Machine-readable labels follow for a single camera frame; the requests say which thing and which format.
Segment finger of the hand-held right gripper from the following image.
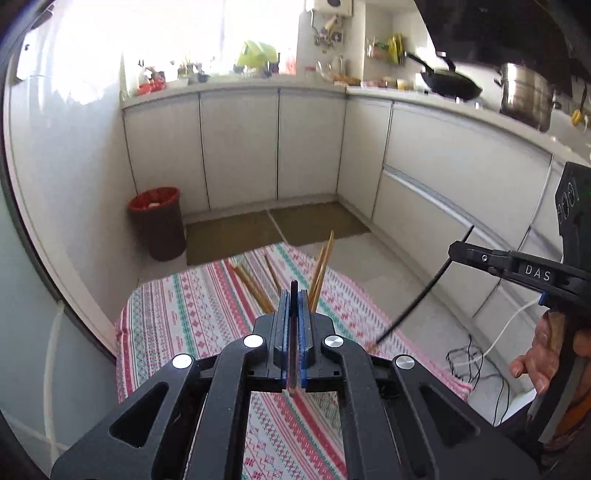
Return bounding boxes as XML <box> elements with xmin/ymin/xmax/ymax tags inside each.
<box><xmin>448</xmin><ymin>241</ymin><xmax>514</xmax><ymax>278</ymax></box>

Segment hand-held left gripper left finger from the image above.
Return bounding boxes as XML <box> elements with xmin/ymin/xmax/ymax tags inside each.
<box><xmin>51</xmin><ymin>290</ymin><xmax>291</xmax><ymax>480</ymax></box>

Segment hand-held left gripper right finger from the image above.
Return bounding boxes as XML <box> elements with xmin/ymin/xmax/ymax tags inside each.
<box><xmin>298</xmin><ymin>289</ymin><xmax>541</xmax><ymax>480</ymax></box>

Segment dark brown chopstick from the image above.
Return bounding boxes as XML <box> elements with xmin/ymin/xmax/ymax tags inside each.
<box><xmin>287</xmin><ymin>279</ymin><xmax>300</xmax><ymax>398</ymax></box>

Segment wooden chopstick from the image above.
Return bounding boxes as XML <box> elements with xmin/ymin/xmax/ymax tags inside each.
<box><xmin>238</xmin><ymin>261</ymin><xmax>278</xmax><ymax>315</ymax></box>
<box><xmin>310</xmin><ymin>258</ymin><xmax>329</xmax><ymax>315</ymax></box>
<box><xmin>230</xmin><ymin>264</ymin><xmax>273</xmax><ymax>315</ymax></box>
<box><xmin>308</xmin><ymin>229</ymin><xmax>335</xmax><ymax>303</ymax></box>

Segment black chopstick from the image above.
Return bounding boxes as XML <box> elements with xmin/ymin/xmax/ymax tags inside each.
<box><xmin>367</xmin><ymin>224</ymin><xmax>475</xmax><ymax>354</ymax></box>

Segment person's right hand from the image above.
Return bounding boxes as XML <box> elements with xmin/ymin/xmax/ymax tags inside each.
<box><xmin>509</xmin><ymin>311</ymin><xmax>564</xmax><ymax>395</ymax></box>

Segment striped printed tablecloth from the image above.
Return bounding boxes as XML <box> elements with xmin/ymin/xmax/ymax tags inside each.
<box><xmin>115</xmin><ymin>242</ymin><xmax>472</xmax><ymax>480</ymax></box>

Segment white kitchen cabinet run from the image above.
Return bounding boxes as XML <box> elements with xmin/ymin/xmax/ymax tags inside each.
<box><xmin>336</xmin><ymin>88</ymin><xmax>591</xmax><ymax>333</ymax></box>
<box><xmin>121</xmin><ymin>83</ymin><xmax>347</xmax><ymax>215</ymax></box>

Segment brown floor mat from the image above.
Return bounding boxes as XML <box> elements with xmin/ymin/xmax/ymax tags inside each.
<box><xmin>185</xmin><ymin>210</ymin><xmax>284</xmax><ymax>266</ymax></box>
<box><xmin>269</xmin><ymin>200</ymin><xmax>372</xmax><ymax>247</ymax></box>

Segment steel stock pot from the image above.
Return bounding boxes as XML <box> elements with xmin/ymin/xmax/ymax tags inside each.
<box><xmin>494</xmin><ymin>62</ymin><xmax>563</xmax><ymax>132</ymax></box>

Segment brown trash bin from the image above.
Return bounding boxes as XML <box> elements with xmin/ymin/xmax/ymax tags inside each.
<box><xmin>128</xmin><ymin>186</ymin><xmax>187</xmax><ymax>262</ymax></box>

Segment black wok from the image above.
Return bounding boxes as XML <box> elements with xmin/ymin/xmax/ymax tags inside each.
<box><xmin>405</xmin><ymin>52</ymin><xmax>483</xmax><ymax>102</ymax></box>

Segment black range hood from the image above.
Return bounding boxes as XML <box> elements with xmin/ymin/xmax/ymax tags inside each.
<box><xmin>413</xmin><ymin>0</ymin><xmax>591</xmax><ymax>93</ymax></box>

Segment yellow hanging packets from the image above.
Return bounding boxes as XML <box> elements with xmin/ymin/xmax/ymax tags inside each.
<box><xmin>385</xmin><ymin>34</ymin><xmax>404</xmax><ymax>64</ymax></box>

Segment red packet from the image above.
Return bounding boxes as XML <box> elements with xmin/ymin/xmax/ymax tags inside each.
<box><xmin>137</xmin><ymin>78</ymin><xmax>167</xmax><ymax>97</ymax></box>

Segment green bag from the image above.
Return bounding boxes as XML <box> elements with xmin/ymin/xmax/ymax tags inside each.
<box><xmin>236</xmin><ymin>40</ymin><xmax>279</xmax><ymax>70</ymax></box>

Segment white cable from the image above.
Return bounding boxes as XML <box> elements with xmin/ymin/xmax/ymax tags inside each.
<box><xmin>478</xmin><ymin>298</ymin><xmax>543</xmax><ymax>365</ymax></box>

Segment black cable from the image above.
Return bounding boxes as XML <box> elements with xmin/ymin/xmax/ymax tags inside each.
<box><xmin>445</xmin><ymin>335</ymin><xmax>513</xmax><ymax>428</ymax></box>

